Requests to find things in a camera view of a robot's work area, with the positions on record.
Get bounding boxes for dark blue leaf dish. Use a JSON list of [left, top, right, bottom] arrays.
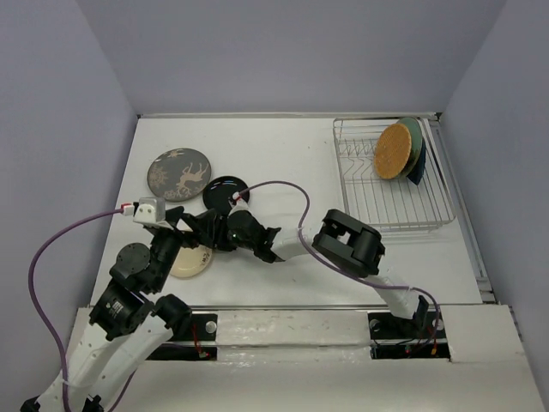
[[407, 140, 426, 186]]

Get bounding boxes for woven bamboo plate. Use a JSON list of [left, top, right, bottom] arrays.
[[374, 123, 412, 179]]

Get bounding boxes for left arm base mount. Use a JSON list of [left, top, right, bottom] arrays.
[[147, 312, 218, 361]]

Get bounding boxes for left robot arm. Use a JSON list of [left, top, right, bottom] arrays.
[[21, 198, 198, 411]]

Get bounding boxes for teal flower plate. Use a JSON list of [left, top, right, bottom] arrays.
[[398, 117, 423, 177]]

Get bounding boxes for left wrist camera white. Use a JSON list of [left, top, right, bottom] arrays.
[[121, 197, 172, 229]]

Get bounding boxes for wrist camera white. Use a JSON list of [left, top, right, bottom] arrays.
[[121, 197, 172, 229], [229, 192, 250, 215]]

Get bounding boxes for cream plate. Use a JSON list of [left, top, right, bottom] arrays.
[[170, 245, 214, 279]]

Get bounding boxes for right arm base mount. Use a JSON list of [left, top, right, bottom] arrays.
[[368, 311, 450, 360]]

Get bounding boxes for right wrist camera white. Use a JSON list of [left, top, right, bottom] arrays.
[[229, 192, 250, 215]]

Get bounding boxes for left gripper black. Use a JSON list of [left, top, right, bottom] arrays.
[[152, 204, 217, 290]]

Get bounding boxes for black glossy plate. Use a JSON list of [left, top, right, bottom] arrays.
[[202, 176, 248, 215]]

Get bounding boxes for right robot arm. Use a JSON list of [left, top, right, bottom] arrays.
[[182, 209, 429, 336]]

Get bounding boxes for metal wire dish rack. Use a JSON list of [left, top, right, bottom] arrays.
[[333, 116, 456, 233]]

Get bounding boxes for grey deer pattern plate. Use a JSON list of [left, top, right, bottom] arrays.
[[147, 148, 212, 203]]

